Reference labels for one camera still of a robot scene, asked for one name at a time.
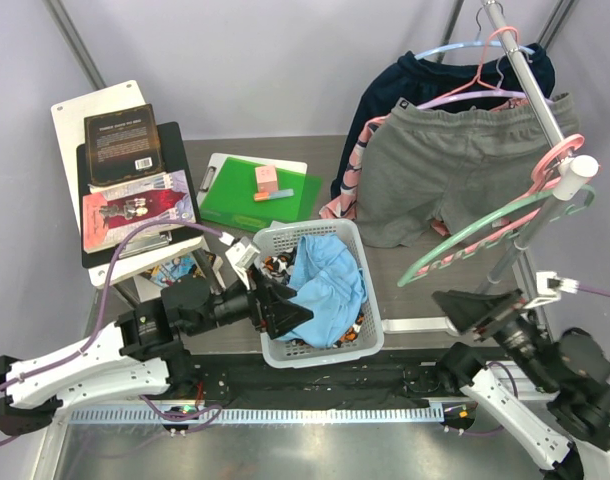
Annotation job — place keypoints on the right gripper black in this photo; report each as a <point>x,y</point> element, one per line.
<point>485,311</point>

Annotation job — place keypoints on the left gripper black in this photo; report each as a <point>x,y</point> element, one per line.
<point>268,310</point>

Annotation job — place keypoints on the orange camouflage shorts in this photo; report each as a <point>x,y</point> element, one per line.
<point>280,268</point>

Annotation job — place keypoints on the light blue shorts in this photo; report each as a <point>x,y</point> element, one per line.
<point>328,282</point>

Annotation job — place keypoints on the green plastic hanger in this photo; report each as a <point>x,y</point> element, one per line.
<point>503,223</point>

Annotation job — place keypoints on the pink plastic hanger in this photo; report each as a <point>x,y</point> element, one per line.
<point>543,183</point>

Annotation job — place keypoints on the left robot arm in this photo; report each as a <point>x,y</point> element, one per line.
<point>141,353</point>

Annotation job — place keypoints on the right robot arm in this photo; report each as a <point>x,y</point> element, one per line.
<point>573,369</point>

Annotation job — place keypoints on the grey shorts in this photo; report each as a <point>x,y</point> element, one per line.
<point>426,165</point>

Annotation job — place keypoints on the purple hanger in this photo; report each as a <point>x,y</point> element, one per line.
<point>494,92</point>

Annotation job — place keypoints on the thin pink hanger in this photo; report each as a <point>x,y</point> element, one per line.
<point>480,75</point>

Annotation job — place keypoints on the navy blue shorts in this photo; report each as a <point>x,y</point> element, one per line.
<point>541,67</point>

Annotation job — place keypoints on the light blue hanger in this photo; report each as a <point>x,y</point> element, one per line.
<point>465,45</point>

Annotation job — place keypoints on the white plastic basket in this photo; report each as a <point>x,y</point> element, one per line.
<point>282,354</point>

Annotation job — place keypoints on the blue comic book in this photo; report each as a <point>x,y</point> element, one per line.
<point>170,271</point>

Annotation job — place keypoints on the orange blue eraser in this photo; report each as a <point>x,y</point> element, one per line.
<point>278,194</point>

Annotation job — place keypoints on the green folder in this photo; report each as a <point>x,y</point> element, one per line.
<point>230,200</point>

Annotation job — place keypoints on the pink cube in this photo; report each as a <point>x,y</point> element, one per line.
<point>266,179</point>

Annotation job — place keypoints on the white clothes rack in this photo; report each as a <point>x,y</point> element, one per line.
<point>576,171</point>

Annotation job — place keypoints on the black clipboard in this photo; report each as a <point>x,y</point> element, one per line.
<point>175,159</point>

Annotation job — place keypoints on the red pink comic book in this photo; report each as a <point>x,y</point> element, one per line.
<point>111,214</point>

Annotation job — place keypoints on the dark brown book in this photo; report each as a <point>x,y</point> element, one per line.
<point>122,146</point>

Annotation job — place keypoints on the white two-tier shelf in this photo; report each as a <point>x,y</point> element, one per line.
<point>68,118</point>

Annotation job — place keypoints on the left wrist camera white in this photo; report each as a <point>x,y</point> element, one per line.
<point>242,255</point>

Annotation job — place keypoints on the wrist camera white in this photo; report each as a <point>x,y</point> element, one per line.
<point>242,255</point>
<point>549,289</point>

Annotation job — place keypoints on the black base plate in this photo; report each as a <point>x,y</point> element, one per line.
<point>390,379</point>

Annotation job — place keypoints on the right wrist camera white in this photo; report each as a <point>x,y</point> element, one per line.
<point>549,289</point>

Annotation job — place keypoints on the perforated cable duct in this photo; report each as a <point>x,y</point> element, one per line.
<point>141,414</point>

